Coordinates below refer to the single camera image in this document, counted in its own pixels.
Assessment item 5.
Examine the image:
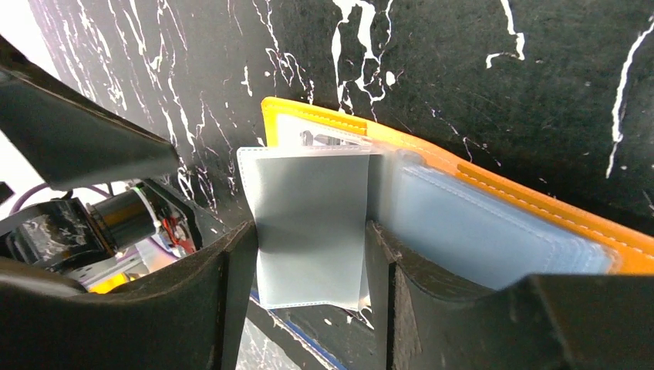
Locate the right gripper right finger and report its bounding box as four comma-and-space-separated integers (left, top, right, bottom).
365, 221, 653, 369

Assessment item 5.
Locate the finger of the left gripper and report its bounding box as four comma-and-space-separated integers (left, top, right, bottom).
1, 39, 179, 190

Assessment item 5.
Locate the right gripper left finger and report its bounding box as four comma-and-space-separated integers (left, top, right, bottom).
1, 221, 258, 369

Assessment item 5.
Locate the orange card holder wallet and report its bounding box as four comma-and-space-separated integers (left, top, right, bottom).
237, 97, 653, 310

